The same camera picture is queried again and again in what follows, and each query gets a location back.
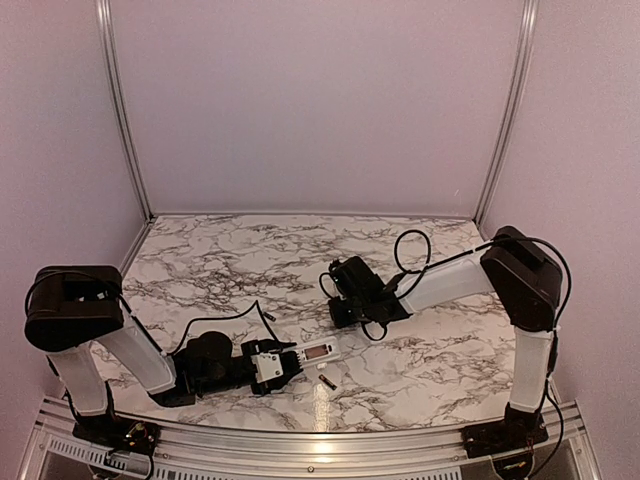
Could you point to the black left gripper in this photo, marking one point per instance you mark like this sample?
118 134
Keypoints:
262 346

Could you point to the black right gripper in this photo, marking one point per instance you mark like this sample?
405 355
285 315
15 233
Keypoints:
340 319

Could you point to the white remote control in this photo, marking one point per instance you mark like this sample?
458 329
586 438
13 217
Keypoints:
319 351

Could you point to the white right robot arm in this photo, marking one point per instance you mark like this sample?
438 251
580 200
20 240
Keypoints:
527 276

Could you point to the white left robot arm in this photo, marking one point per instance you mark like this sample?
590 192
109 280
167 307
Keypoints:
199 366

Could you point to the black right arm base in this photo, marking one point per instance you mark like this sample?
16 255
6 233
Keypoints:
516 430

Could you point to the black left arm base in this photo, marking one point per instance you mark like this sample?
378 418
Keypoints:
118 433

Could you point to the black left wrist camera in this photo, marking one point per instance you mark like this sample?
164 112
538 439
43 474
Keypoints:
275 370

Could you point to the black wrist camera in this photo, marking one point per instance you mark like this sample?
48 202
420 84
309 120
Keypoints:
275 370
340 276

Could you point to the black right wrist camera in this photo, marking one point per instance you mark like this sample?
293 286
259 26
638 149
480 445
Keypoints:
340 276

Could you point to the aluminium front frame rail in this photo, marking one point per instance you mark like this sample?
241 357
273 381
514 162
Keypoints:
199 452

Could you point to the aluminium right corner post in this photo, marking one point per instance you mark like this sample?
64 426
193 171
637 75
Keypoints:
515 92

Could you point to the aluminium corner post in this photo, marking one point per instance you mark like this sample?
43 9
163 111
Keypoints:
108 41
515 92

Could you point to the aluminium left corner post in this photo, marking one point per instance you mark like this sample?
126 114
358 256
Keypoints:
108 41

